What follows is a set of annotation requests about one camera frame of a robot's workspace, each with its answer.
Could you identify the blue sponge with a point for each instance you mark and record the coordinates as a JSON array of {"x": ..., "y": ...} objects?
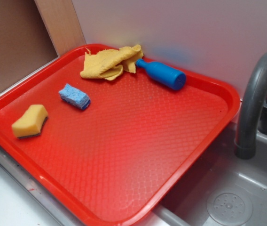
[{"x": 75, "y": 97}]

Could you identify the yellow sponge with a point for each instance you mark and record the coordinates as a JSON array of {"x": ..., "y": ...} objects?
[{"x": 30, "y": 124}]

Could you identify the red plastic tray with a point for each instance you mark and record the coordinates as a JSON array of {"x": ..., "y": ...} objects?
[{"x": 113, "y": 162}]

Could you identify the blue plastic bottle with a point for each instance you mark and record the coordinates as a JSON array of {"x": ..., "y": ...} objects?
[{"x": 166, "y": 75}]

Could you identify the yellow cloth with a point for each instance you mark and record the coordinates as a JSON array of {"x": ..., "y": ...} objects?
[{"x": 109, "y": 64}]

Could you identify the grey plastic sink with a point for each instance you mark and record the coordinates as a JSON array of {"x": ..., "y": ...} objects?
[{"x": 220, "y": 189}]

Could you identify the wooden board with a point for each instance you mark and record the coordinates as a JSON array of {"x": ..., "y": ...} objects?
[{"x": 62, "y": 24}]

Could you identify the grey faucet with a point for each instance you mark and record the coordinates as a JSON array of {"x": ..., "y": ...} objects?
[{"x": 253, "y": 114}]

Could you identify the brown cardboard panel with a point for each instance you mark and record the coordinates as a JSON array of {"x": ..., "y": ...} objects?
[{"x": 25, "y": 45}]

